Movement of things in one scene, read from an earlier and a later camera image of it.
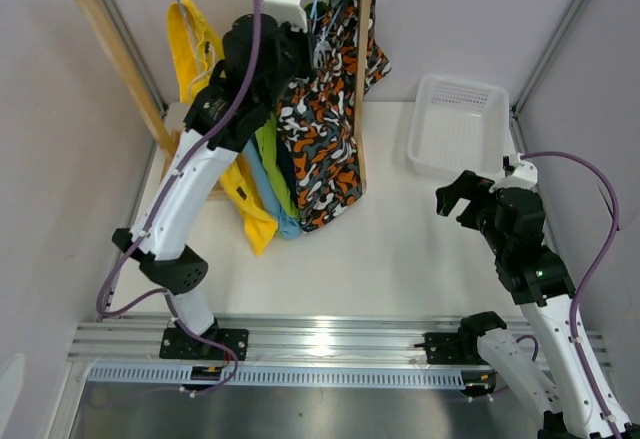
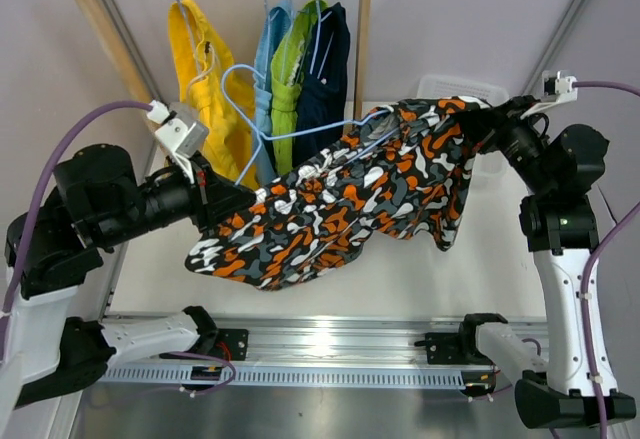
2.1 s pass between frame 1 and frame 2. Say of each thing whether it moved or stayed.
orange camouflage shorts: moved
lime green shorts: moved
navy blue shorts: moved
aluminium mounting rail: stayed
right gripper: moved
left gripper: moved
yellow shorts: stayed
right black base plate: stayed
